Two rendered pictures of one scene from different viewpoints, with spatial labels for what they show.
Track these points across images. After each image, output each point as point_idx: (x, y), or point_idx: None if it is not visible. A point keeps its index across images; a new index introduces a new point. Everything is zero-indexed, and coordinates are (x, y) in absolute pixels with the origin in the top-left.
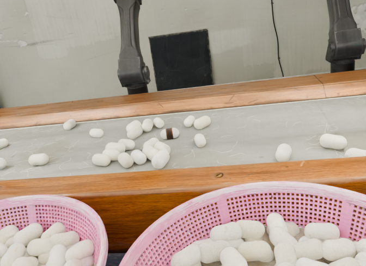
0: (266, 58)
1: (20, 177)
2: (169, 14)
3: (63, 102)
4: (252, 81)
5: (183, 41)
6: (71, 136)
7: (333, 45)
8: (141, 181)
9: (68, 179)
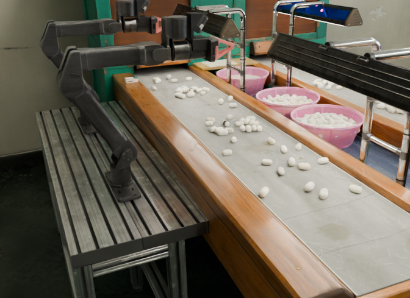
0: None
1: (283, 142)
2: None
3: (193, 166)
4: (49, 153)
5: None
6: (238, 149)
7: (95, 97)
8: (271, 112)
9: (282, 121)
